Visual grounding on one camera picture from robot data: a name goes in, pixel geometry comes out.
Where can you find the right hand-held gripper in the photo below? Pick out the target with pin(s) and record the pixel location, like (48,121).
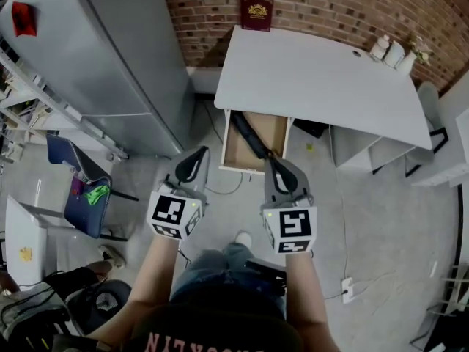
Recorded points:
(293,226)

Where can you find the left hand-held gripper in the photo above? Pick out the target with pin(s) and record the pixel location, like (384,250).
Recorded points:
(172,211)

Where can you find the wooden drawer with white front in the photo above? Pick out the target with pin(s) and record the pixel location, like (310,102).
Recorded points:
(240,154)

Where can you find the black umbrella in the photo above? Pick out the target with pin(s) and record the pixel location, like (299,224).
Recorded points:
(249,134)

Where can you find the person's left forearm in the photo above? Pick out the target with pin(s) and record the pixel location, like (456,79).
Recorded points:
(154,277)

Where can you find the person's right forearm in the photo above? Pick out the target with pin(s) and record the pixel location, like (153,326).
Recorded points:
(306,292)

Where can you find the white desk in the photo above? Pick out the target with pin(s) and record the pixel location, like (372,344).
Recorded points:
(311,79)

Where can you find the black flat box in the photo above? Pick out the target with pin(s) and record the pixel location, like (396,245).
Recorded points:
(309,127)

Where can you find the person's white shoe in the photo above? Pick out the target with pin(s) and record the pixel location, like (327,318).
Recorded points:
(243,238)

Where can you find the black belt device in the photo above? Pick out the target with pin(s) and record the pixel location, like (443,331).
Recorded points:
(265,273)

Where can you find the green toy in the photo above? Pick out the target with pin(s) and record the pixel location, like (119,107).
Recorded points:
(96,194)

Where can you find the person's blue jeans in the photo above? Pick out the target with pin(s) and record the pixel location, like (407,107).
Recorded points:
(205,273)

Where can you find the purple small item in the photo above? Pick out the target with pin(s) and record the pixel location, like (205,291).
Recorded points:
(77,187)

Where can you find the blue chair with black legs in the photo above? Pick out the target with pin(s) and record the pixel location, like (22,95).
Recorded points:
(84,218)

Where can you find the white power strip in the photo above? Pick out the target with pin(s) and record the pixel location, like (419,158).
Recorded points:
(347,290)

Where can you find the silver refrigerator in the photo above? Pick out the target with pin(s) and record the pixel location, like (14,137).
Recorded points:
(91,68)

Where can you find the black round stool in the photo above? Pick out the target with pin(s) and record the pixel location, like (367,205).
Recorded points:
(106,299)

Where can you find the person's dark printed shirt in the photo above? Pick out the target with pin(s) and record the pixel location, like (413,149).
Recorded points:
(220,328)

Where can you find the metal shelf rack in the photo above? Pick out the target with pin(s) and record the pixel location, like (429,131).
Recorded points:
(47,101)

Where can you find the dark red book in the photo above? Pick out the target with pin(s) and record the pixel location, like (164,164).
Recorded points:
(256,13)

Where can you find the white round jar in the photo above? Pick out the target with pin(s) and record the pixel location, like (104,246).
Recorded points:
(394,55)

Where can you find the grey chair with black legs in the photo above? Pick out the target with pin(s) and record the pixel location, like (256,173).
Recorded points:
(428,97)

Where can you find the white vase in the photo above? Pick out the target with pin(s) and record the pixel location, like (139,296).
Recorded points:
(407,64)

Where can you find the white cabinet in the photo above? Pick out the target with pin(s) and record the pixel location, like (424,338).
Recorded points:
(25,229)

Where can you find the yellow blotchy sticker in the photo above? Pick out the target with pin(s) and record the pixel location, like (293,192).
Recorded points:
(25,254)

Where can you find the pale flower bunch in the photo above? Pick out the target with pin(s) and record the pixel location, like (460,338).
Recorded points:
(421,51)

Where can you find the red paper ornament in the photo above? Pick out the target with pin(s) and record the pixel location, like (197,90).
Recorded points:
(23,18)

